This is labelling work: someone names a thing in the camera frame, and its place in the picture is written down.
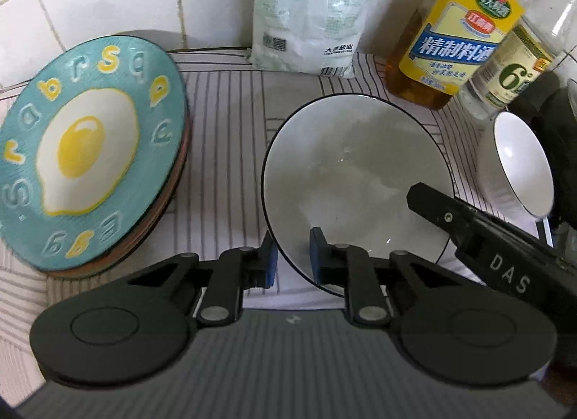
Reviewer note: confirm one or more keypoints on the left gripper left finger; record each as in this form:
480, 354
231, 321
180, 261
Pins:
227, 278

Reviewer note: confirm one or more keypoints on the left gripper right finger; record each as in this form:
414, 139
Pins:
351, 268

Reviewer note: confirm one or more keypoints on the white black-rimmed small bowl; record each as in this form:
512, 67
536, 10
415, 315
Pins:
513, 173

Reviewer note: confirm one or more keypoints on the white black-rimmed large bowl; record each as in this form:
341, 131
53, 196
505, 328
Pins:
346, 163

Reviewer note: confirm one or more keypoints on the blue fried egg plate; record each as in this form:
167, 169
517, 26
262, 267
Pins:
91, 151

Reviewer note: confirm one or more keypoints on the striped table mat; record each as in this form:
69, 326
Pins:
236, 111

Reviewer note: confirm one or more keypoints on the white vinegar bottle yellow cap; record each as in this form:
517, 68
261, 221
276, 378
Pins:
526, 52

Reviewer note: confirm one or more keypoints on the cooking wine bottle yellow label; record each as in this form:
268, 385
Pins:
443, 44

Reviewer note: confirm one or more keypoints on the white salt bag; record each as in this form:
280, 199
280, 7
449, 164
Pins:
317, 37

